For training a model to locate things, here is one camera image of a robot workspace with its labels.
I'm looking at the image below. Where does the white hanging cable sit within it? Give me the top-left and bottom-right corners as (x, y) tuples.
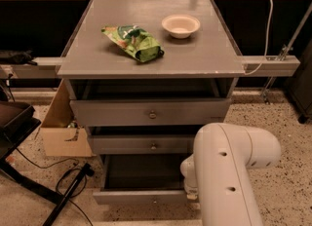
(244, 0), (274, 76)

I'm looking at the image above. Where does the grey middle drawer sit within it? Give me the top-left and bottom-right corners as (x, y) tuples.
(88, 135), (194, 154)

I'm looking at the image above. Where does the green snack bag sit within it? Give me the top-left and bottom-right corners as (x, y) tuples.
(101, 25), (164, 63)

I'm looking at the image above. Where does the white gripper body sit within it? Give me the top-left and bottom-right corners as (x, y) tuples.
(180, 156), (198, 197)

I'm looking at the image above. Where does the dark cabinet at right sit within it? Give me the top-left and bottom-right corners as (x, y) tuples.
(288, 39), (312, 124)

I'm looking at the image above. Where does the grey drawer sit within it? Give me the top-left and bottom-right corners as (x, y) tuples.
(88, 135), (194, 154)
(70, 98), (231, 127)
(94, 154), (189, 205)

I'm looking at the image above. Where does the white paper bowl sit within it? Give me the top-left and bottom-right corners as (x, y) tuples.
(162, 15), (201, 39)

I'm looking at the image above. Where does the grey bottom drawer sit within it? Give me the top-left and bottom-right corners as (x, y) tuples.
(94, 154), (189, 205)

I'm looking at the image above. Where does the black floor cable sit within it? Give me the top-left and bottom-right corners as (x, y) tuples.
(14, 147), (95, 226)

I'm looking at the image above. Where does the black stand with tray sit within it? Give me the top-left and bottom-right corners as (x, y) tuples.
(0, 101), (94, 226)

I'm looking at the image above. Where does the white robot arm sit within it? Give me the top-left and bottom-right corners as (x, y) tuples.
(180, 123), (281, 226)

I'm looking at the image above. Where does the grey drawer cabinet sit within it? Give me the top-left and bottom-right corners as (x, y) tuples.
(58, 0), (244, 155)

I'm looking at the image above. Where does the cardboard box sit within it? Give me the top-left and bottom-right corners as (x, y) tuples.
(40, 81), (93, 157)

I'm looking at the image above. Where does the black object on rail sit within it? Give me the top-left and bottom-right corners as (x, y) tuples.
(0, 50), (36, 65)

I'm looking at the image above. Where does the grey top drawer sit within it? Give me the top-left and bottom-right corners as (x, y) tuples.
(70, 98), (231, 127)

